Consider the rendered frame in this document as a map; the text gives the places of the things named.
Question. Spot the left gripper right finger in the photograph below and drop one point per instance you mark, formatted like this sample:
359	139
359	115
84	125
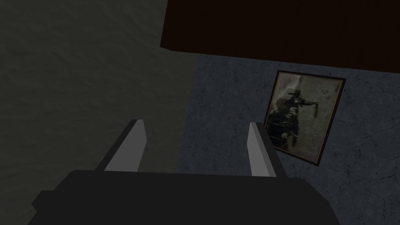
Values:
262	153

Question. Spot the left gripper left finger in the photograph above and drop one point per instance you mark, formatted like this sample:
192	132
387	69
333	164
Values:
126	150

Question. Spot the dark framed wall picture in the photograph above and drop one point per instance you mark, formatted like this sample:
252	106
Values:
304	115

